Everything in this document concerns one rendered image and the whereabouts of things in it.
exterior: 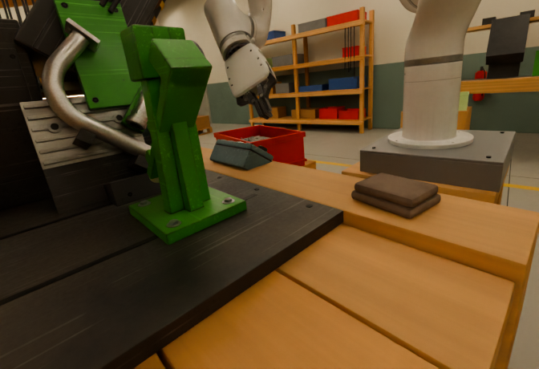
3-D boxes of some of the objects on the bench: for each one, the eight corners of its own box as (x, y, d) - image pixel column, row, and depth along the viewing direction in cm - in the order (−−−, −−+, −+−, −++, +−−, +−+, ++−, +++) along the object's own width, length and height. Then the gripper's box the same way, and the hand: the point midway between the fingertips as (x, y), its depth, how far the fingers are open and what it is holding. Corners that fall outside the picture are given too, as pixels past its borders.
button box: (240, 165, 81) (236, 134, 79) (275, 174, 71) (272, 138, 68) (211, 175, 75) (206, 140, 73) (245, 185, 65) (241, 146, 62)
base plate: (120, 148, 120) (119, 143, 119) (344, 222, 41) (343, 209, 41) (-14, 175, 93) (-16, 168, 92) (-105, 536, 14) (-125, 512, 14)
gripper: (205, 63, 66) (231, 129, 61) (257, 23, 61) (289, 92, 55) (224, 75, 73) (249, 135, 67) (271, 41, 67) (301, 103, 62)
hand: (263, 109), depth 62 cm, fingers closed
